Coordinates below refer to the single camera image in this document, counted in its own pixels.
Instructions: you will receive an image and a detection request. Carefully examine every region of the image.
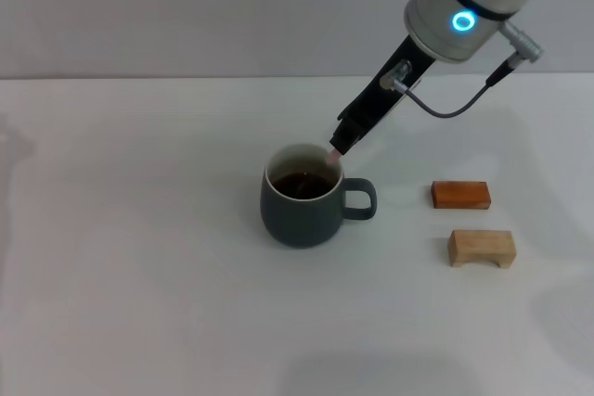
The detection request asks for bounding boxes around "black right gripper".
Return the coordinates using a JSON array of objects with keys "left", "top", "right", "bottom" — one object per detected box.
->
[{"left": 329, "top": 33, "right": 438, "bottom": 156}]

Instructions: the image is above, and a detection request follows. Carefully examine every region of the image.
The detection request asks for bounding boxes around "grey right gripper cable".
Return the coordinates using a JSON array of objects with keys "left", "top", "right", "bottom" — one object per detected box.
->
[{"left": 378, "top": 19, "right": 547, "bottom": 119}]

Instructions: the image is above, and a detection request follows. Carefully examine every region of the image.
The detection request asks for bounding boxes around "dark grey ceramic coffee mug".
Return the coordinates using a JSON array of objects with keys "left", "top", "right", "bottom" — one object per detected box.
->
[{"left": 259, "top": 143, "right": 378, "bottom": 249}]

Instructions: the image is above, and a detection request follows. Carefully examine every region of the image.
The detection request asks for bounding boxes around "dark brown wooden block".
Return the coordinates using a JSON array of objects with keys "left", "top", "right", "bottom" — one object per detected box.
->
[{"left": 430, "top": 180, "right": 492, "bottom": 211}]

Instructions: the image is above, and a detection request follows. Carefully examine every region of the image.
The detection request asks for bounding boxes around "pink handled metal spoon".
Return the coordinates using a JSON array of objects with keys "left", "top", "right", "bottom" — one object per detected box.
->
[{"left": 296, "top": 147, "right": 343, "bottom": 193}]

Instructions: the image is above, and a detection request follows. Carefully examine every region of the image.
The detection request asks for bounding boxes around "light wooden arch block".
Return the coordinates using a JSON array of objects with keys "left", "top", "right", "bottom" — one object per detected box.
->
[{"left": 446, "top": 229, "right": 517, "bottom": 271}]

